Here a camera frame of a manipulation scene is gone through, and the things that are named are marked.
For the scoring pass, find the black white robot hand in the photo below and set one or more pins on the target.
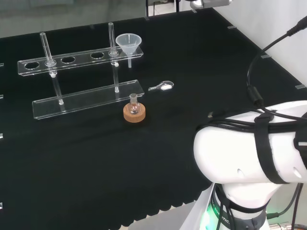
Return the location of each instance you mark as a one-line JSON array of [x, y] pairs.
[[216, 2]]

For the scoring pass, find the translucent plastic funnel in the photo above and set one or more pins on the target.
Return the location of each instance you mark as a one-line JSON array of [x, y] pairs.
[[128, 45]]

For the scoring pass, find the clear acrylic funnel stand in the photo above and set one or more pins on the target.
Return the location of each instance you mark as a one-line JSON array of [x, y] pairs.
[[84, 100]]

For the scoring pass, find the black tripod leg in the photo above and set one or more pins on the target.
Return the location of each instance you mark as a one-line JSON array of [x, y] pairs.
[[177, 5]]

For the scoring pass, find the small round-bottom glass flask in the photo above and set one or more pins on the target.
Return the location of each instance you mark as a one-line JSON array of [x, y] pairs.
[[134, 108]]

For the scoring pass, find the black cloth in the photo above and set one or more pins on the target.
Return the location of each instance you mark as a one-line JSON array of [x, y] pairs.
[[96, 155]]

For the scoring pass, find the pale board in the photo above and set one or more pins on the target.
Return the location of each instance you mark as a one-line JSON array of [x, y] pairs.
[[192, 215]]

